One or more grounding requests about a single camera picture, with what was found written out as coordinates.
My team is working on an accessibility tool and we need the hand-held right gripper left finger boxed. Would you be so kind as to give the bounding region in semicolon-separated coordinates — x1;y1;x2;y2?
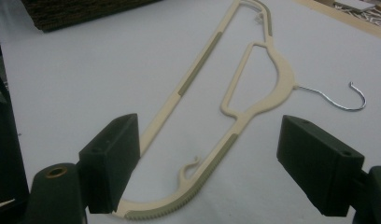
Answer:
78;113;141;215

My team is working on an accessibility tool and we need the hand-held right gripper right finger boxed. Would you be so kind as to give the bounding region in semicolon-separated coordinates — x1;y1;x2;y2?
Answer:
275;114;366;217

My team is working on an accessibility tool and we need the cream plastic clothes hanger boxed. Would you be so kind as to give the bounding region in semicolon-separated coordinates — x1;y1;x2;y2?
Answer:
112;0;367;221

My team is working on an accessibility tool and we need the brown woven basket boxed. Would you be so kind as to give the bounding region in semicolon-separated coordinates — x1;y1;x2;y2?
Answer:
20;0;163;34

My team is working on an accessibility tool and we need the grey board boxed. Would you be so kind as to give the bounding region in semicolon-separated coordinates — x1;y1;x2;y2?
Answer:
332;0;377;13

